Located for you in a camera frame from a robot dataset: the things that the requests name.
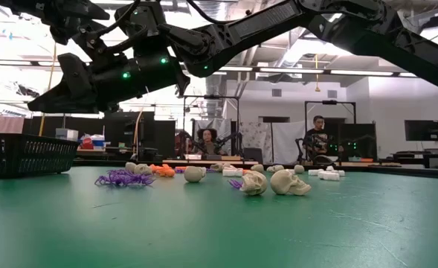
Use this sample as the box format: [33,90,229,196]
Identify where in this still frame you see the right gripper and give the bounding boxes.
[27,51,191,115]

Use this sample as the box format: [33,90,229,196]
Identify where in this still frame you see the black partition panel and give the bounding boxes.
[103,111,156,162]
[22,117,105,138]
[337,123,378,162]

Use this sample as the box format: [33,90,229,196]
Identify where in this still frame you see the clear plastic storage box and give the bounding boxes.
[55,128,80,141]

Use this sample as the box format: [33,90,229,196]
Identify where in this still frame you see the plastic bin with red label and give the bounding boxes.
[79,133,106,150]

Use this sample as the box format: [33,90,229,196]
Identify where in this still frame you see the black plastic mesh basket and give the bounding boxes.
[0,133,80,179]

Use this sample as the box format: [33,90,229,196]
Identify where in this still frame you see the pink cloth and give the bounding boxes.
[0,114,25,134]

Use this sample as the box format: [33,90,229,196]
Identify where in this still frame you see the person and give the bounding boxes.
[194,128,229,156]
[302,115,344,165]

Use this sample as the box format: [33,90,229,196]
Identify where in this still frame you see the wooden background table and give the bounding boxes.
[161,159,260,166]

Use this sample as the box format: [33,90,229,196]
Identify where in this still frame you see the patterned white cloth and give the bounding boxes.
[239,121,274,150]

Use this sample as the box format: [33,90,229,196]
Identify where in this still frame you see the white cloth screen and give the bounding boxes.
[271,121,307,165]

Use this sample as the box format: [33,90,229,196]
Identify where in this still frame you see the black background desk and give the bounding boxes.
[389,150,438,170]

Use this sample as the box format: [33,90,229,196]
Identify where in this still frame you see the black computer monitor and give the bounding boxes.
[404,119,438,142]

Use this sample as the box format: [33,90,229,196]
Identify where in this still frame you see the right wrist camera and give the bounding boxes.
[57,51,93,94]

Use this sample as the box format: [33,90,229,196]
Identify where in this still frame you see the beige hanging cable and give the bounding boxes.
[132,107,145,157]

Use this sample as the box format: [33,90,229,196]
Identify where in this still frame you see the black metal rig frame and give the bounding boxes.
[304,100,357,165]
[183,95,241,157]

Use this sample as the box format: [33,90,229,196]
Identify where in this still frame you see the silver ventilation duct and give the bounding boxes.
[203,74,227,116]
[277,25,350,71]

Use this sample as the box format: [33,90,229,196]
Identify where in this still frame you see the yellow pull cord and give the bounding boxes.
[314,54,322,93]

